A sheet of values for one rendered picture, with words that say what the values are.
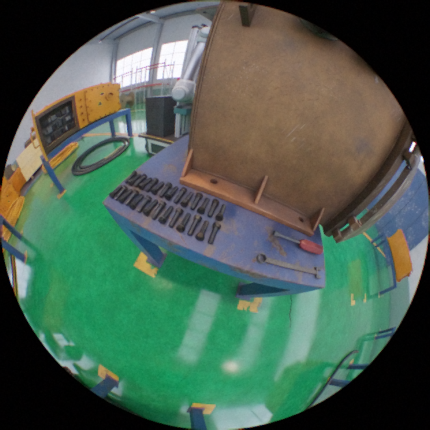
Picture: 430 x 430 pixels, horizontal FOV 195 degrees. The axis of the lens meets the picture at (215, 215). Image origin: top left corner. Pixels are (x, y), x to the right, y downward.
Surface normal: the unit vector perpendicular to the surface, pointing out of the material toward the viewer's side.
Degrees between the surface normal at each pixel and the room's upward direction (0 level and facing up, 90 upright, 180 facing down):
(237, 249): 0
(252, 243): 0
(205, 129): 90
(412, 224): 90
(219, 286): 0
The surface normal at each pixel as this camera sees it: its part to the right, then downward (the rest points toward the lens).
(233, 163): -0.31, 0.74
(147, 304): 0.19, -0.57
